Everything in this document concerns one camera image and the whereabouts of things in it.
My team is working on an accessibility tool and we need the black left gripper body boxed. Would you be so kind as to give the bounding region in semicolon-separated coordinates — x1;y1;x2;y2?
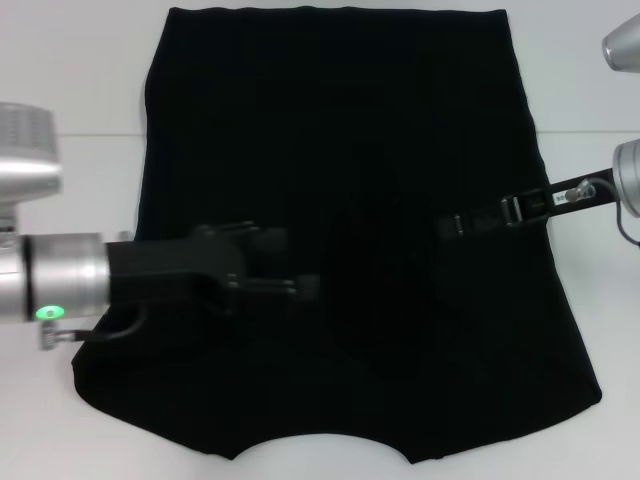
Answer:
104;224;250;319

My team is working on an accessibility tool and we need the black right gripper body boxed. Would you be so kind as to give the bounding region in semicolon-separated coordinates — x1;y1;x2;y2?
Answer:
516;169;622;227

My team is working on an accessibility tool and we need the black t-shirt with FREE print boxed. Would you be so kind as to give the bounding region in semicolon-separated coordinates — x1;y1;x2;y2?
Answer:
70;4;604;451

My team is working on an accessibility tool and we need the right gripper cable with plugs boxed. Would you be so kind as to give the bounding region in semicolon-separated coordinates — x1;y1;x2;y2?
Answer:
564;177;640;247

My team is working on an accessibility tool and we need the gripper cable with plugs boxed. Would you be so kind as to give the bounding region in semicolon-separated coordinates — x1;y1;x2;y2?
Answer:
38;304;149;352
564;177;640;247

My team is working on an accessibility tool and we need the left gripper cable with plugs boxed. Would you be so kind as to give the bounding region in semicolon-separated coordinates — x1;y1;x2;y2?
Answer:
38;304;149;352

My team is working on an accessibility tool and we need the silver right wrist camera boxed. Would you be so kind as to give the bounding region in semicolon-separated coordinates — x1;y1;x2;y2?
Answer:
601;13;640;75

